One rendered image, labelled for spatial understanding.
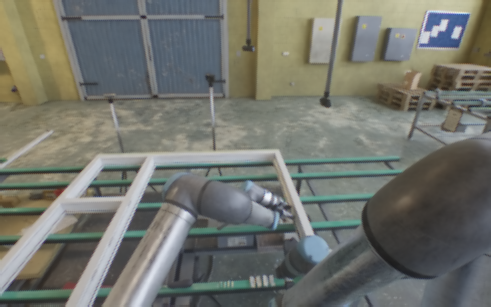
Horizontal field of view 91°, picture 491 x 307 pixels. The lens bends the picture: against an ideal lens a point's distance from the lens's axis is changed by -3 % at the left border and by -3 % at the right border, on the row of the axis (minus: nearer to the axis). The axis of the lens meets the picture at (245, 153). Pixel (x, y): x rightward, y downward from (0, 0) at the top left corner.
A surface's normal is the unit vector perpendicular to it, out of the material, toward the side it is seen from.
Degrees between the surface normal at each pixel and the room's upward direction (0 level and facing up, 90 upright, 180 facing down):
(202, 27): 90
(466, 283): 88
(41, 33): 90
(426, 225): 65
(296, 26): 90
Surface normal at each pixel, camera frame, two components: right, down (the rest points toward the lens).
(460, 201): -0.50, -0.21
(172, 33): 0.08, 0.47
